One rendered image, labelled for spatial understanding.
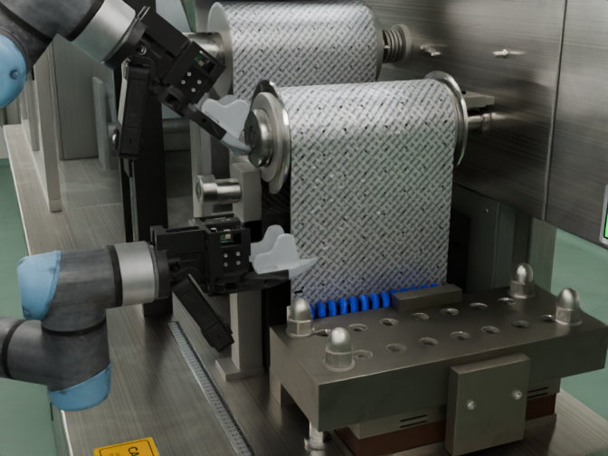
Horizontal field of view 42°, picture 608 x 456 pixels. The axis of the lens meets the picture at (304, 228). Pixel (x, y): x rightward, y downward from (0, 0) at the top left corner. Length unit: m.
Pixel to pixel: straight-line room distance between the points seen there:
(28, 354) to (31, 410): 1.98
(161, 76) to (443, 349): 0.47
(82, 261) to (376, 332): 0.36
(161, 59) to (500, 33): 0.46
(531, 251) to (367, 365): 0.56
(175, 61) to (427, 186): 0.37
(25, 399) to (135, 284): 2.14
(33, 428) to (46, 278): 1.97
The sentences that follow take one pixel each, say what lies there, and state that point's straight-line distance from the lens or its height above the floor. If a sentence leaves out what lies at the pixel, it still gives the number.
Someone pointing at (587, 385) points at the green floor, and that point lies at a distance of 3.15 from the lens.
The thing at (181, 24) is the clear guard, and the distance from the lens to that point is 1.99.
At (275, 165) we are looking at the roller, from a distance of 1.00.
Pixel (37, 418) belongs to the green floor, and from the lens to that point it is 2.93.
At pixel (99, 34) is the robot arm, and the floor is 1.39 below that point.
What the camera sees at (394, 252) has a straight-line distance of 1.09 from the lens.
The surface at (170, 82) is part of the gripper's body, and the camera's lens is 0.97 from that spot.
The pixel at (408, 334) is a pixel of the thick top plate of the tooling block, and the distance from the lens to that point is 0.99.
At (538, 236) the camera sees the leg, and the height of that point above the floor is 1.03.
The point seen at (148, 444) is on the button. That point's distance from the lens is 0.99.
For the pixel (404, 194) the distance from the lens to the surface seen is 1.07.
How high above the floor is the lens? 1.46
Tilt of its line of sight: 18 degrees down
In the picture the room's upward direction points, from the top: straight up
